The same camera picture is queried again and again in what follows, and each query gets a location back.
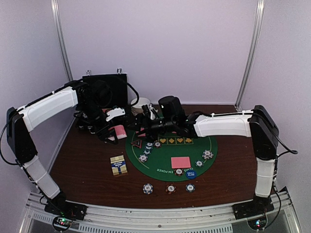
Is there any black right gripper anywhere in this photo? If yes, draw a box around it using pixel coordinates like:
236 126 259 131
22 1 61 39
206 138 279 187
124 113 176 143

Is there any dealt red card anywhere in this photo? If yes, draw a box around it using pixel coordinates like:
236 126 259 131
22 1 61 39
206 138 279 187
171 157 191 169
136 131 146 137

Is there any pink backed card deck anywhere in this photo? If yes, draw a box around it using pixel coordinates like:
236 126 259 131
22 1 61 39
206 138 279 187
110 125 127 139

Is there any single blue chip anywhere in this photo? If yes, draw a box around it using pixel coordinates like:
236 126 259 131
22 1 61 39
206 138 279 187
195 160 204 167

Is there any blue small blind button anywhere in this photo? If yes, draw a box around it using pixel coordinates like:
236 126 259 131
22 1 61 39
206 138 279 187
185 170 197 180

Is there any blue white chip stack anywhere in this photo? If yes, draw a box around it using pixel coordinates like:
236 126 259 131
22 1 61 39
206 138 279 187
142 183 154 195

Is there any dark blue green chip stack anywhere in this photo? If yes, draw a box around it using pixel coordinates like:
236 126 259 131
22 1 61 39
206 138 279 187
186 183 195 193

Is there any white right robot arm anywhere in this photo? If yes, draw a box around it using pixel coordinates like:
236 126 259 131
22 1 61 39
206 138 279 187
128 105 279 215

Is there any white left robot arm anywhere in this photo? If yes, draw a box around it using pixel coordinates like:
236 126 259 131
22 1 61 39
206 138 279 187
6 81 125 216

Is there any triangular black red all-in marker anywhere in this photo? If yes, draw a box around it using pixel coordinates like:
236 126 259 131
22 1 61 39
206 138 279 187
131 140 142 149

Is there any white scalloped dish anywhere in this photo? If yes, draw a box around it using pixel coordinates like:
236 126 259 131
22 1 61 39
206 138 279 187
131 106 143 116

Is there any white ceramic bowl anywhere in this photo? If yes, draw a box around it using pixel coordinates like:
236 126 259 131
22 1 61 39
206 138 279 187
130 97 151 109

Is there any gold card box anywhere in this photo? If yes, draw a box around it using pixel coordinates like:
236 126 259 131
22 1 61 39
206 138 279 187
110 155 128 176

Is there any green round poker mat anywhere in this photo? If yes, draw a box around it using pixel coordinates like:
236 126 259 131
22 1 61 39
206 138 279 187
125 130 218 182

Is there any black poker chip case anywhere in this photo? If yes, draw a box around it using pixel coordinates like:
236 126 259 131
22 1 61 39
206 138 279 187
75 73 129 133

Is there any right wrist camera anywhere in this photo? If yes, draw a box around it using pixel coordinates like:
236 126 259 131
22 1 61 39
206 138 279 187
158 96 186 120

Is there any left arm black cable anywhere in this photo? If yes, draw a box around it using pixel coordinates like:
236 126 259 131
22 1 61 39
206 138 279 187
72 77 139 115

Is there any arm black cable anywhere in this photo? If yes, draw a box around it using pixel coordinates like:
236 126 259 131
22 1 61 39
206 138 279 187
274 131 299 158
72 77 139 115

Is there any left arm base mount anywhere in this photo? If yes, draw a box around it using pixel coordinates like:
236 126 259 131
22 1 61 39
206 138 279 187
44 191 87 220

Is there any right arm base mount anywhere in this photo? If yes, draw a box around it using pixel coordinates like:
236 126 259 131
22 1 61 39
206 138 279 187
232 194 274 220

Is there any aluminium frame post left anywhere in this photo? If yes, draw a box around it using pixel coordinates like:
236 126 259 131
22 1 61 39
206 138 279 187
51 0 73 82

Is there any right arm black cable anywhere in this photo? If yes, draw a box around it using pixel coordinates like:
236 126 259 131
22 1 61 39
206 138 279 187
274 131 299 158

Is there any aluminium front rail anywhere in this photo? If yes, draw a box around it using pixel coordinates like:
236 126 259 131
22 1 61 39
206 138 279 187
17 190 302 233

